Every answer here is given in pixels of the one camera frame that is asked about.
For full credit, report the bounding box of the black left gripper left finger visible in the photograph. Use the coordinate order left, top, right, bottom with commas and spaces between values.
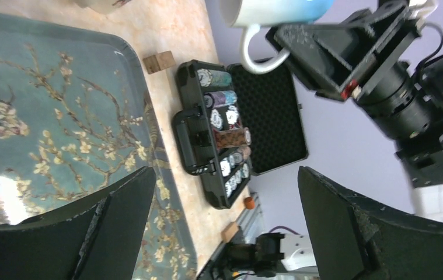
0, 167, 156, 279

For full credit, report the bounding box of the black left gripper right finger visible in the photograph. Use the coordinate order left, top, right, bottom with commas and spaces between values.
298, 166, 443, 279

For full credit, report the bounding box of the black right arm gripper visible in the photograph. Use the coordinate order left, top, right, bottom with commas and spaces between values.
266, 1, 422, 102

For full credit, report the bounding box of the white and blue mug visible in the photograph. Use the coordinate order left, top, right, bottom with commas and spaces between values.
219, 0, 334, 75

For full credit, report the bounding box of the cream patterned mug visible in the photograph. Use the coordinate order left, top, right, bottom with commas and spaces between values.
75, 0, 131, 15

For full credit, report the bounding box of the small orange block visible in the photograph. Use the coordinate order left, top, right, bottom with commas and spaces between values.
243, 197, 256, 209

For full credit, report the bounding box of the tan wooden block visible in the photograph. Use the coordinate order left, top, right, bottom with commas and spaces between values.
221, 221, 239, 243

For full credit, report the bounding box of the black poker chip case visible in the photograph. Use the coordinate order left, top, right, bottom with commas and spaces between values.
172, 60, 308, 209

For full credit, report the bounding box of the teal blossom-pattern tray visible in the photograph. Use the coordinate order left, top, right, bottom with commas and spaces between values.
0, 13, 197, 279

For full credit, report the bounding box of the brown wooden block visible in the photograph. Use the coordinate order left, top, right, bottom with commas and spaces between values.
142, 51, 176, 74

